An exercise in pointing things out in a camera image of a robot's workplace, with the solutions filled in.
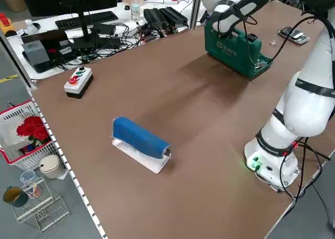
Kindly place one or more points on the green plastic toolbox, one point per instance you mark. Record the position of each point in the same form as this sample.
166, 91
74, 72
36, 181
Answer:
230, 53

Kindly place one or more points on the small clear measuring cup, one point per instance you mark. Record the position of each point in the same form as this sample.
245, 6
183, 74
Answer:
274, 41

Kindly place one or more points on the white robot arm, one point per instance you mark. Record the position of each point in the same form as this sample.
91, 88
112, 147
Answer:
303, 111

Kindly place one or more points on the black digital kitchen scale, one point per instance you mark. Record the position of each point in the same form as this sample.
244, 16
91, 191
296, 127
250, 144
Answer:
294, 35

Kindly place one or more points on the clear plastic cup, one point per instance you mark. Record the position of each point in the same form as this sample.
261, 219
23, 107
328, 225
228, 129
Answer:
27, 177

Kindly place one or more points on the blue towel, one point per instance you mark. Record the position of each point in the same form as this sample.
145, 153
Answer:
138, 139

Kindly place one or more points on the white metal towel rack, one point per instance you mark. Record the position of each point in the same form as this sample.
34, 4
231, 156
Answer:
146, 163

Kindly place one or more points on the white button control box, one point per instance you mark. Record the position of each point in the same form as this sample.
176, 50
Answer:
78, 82

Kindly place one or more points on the black power supply brick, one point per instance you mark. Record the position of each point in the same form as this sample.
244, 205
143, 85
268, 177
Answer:
154, 17
174, 15

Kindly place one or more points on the clear water bottle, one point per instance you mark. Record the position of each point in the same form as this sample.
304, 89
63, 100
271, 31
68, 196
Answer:
135, 10

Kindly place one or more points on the black keyboard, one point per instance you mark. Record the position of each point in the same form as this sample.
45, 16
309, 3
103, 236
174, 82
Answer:
86, 18

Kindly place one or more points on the small white lidded bin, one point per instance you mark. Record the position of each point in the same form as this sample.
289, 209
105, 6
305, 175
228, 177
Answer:
51, 167

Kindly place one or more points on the red artificial roses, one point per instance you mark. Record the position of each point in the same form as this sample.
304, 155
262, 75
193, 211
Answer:
32, 129

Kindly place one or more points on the grey box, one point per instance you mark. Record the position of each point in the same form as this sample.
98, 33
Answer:
35, 52

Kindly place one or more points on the red and white basket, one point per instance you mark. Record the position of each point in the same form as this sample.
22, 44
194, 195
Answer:
10, 116

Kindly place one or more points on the clear acrylic shelf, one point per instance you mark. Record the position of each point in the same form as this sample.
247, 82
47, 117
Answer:
42, 210

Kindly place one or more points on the dark green mug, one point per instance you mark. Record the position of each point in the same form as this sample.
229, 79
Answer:
14, 197

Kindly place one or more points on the yellow and red toy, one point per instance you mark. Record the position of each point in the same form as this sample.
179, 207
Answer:
5, 23

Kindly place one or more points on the aluminium frame post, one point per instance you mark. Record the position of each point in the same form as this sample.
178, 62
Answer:
196, 6

